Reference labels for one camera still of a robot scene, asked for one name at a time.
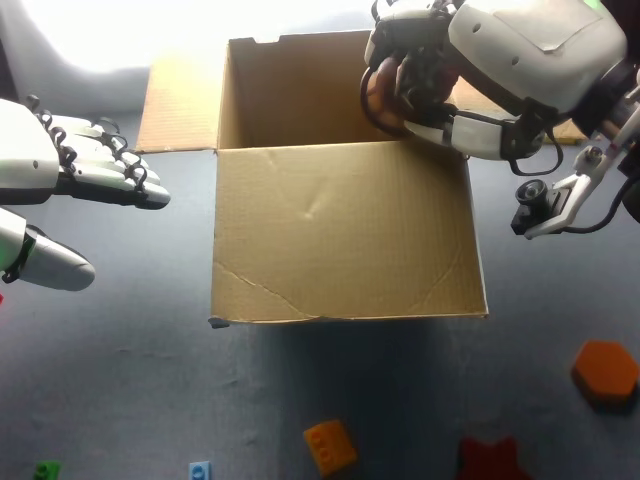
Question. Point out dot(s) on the red star block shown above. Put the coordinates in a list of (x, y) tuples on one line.
[(492, 460)]

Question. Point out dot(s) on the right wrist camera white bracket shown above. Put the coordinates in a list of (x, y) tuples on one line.
[(560, 210)]

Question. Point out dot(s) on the white backdrop sheet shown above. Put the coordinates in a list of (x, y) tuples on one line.
[(125, 30)]

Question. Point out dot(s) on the orange toy brick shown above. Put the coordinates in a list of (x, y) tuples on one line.
[(330, 447)]

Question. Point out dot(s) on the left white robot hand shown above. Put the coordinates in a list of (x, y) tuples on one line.
[(25, 155)]

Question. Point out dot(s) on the white cardboard box brown inside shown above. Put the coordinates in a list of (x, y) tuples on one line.
[(345, 225)]

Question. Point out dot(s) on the green toy brick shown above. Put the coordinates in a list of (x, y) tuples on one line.
[(47, 472)]

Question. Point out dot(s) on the grey table cloth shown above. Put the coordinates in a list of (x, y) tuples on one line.
[(125, 375)]

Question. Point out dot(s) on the blue toy brick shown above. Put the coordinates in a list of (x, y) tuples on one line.
[(200, 472)]

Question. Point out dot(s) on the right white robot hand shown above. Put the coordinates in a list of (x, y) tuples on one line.
[(530, 50)]

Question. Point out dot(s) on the chocolate toy cake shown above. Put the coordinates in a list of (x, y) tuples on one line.
[(382, 82)]

